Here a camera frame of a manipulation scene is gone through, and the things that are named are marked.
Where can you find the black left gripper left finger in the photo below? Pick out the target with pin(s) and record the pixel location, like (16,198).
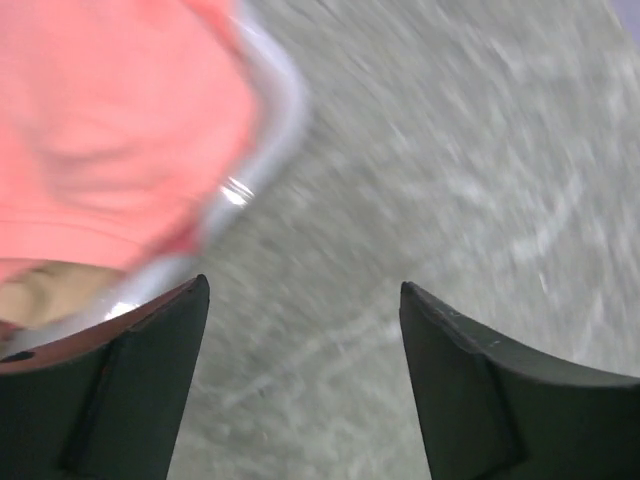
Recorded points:
(107,402)

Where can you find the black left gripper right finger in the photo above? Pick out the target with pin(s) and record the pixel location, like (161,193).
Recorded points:
(490,407)

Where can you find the salmon pink t-shirt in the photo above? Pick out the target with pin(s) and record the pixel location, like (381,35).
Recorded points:
(118,120)

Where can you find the beige t-shirt in basket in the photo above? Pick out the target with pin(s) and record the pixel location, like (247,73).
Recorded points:
(49,293)

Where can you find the white plastic laundry basket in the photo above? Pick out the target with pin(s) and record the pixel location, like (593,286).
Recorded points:
(282,124)

